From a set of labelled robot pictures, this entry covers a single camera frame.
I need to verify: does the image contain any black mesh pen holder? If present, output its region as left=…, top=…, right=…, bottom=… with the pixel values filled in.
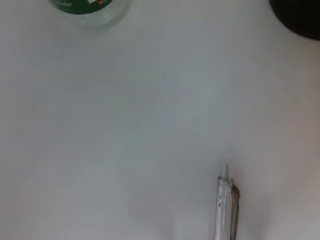
left=268, top=0, right=320, bottom=41

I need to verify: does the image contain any clear green-label water bottle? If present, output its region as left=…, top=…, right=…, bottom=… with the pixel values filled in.
left=46, top=0, right=129, bottom=29

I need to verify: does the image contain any clear silver pen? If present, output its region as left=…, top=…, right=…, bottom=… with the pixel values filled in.
left=208, top=162, right=242, bottom=240

